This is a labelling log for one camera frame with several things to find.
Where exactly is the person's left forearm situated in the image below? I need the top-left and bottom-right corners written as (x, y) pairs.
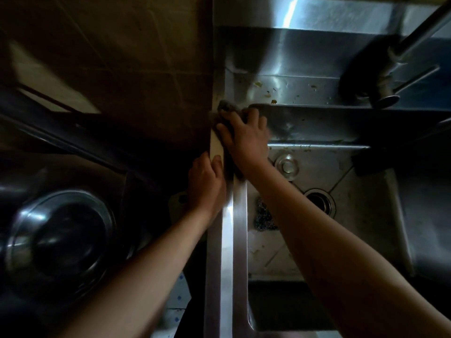
top-left (58, 207), bottom-right (212, 338)

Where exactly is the person's right hand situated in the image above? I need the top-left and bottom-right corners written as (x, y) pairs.
top-left (215, 107), bottom-right (271, 180)

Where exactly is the person's right forearm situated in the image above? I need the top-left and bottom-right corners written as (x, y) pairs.
top-left (246, 161), bottom-right (451, 338)

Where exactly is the person's left hand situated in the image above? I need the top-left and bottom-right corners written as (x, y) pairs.
top-left (187, 151), bottom-right (227, 226)

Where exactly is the metal sink stopper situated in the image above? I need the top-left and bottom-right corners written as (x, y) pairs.
top-left (274, 154), bottom-right (301, 182)

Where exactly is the small shiny metal bowl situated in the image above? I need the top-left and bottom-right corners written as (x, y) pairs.
top-left (5, 189), bottom-right (117, 301)

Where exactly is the curved steel faucet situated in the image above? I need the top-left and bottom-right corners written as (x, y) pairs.
top-left (340, 0), bottom-right (451, 109)

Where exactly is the black rectangular sponge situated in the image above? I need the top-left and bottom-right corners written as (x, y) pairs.
top-left (351, 146), bottom-right (390, 177)

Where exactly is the black steel wool scourer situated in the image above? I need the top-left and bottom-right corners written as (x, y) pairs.
top-left (254, 197), bottom-right (279, 231)

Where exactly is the stainless steel double sink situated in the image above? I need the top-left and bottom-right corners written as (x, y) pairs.
top-left (203, 0), bottom-right (451, 338)

